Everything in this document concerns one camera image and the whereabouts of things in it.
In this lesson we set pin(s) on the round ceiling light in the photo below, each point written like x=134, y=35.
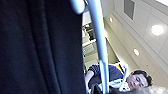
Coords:
x=136, y=52
x=157, y=30
x=110, y=19

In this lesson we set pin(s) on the grey ceiling vent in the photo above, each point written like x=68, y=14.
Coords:
x=129, y=8

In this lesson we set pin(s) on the person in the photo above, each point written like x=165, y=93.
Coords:
x=115, y=73

